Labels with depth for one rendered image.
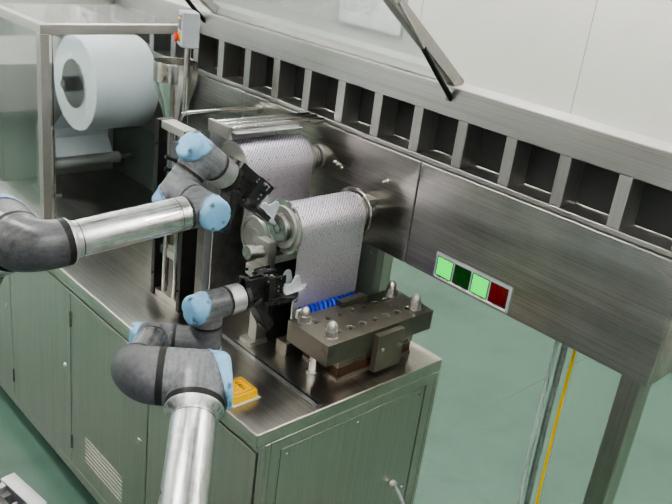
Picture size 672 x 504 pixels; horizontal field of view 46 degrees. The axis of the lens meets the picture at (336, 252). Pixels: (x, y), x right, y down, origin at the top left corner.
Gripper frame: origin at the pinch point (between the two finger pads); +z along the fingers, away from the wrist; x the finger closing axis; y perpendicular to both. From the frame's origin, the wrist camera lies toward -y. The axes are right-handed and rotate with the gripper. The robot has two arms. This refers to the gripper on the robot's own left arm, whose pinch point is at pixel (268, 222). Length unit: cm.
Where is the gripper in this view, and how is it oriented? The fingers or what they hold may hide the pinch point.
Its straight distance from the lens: 208.5
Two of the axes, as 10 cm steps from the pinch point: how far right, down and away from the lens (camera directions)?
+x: -6.7, -3.6, 6.5
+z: 4.9, 4.4, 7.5
